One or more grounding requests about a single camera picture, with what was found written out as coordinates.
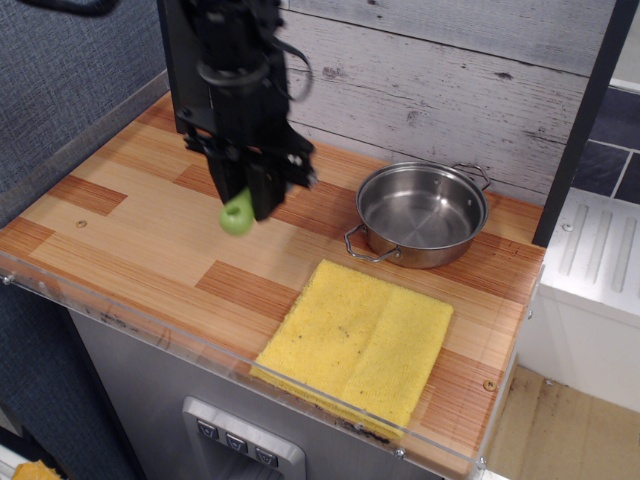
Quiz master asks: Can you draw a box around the green grey toy spatula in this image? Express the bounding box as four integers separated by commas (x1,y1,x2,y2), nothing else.
219,187,254,236

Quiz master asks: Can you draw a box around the black left vertical post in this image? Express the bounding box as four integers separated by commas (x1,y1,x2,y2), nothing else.
156,0,209,134

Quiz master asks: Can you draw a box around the black vertical post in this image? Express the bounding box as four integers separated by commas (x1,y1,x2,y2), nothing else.
532,0,639,247
156,0,209,134

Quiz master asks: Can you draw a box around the clear acrylic front guard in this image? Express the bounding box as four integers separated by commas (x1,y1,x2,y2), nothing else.
1,253,488,479

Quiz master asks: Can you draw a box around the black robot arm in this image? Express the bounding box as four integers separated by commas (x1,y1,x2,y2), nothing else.
176,1,316,221

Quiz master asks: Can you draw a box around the yellow folded cloth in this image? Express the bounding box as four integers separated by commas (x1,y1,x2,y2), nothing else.
250,260,454,439

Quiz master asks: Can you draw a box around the white toy sink unit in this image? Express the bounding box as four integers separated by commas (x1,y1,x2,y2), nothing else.
517,189,639,411

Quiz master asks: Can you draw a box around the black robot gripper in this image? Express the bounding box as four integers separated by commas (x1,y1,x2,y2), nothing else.
182,74,315,221

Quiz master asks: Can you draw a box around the black right vertical post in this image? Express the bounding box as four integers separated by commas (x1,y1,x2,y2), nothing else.
532,0,639,247

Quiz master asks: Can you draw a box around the stainless steel pot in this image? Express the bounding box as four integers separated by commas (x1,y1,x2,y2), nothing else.
344,161,491,269

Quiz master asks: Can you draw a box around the yellow object bottom left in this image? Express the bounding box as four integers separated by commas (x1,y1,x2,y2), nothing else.
11,461,62,480

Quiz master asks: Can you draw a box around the grey button control panel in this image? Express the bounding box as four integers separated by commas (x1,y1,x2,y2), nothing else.
182,396,307,479

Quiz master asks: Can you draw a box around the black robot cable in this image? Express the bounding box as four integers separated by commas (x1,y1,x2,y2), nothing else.
269,34,314,103

